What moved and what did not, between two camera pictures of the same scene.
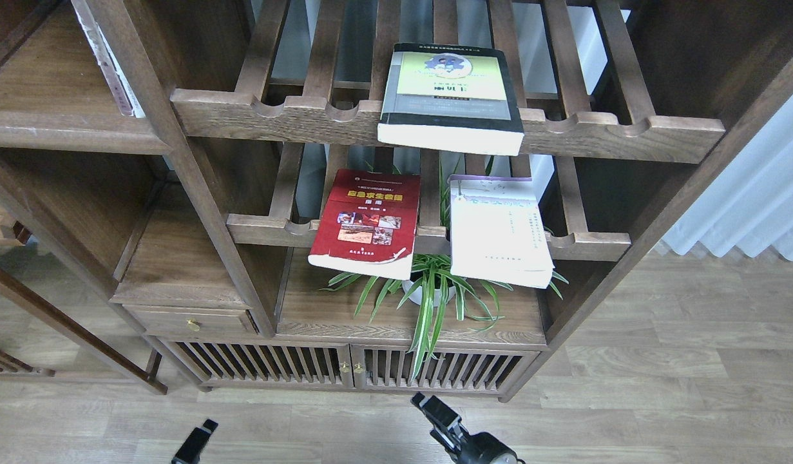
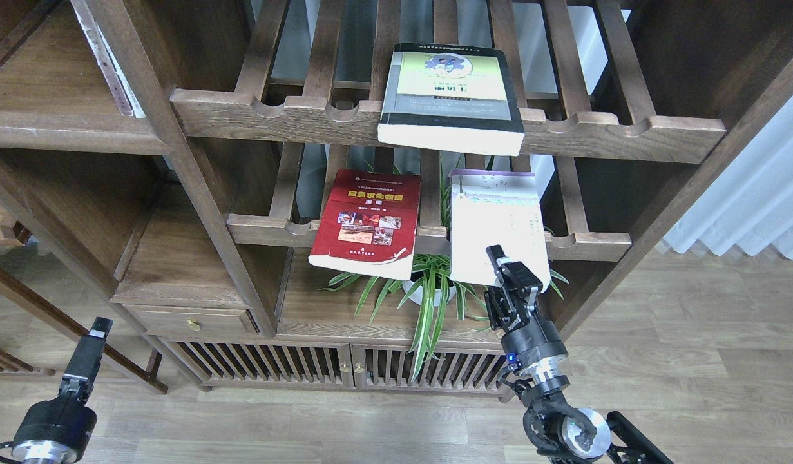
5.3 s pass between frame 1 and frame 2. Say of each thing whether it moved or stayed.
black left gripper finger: moved
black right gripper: moved
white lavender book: stayed
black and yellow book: stayed
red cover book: stayed
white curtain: stayed
